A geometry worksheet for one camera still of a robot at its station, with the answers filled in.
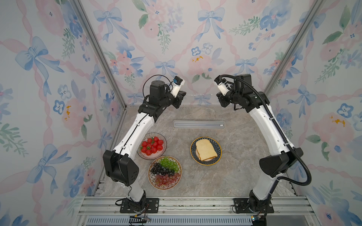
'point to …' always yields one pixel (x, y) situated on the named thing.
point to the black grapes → (157, 169)
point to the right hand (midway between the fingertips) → (220, 92)
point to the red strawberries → (152, 146)
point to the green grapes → (170, 164)
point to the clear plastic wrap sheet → (200, 96)
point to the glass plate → (145, 138)
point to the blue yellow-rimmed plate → (216, 145)
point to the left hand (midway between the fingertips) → (185, 91)
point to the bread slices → (205, 150)
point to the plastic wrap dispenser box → (199, 124)
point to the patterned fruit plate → (152, 178)
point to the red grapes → (166, 179)
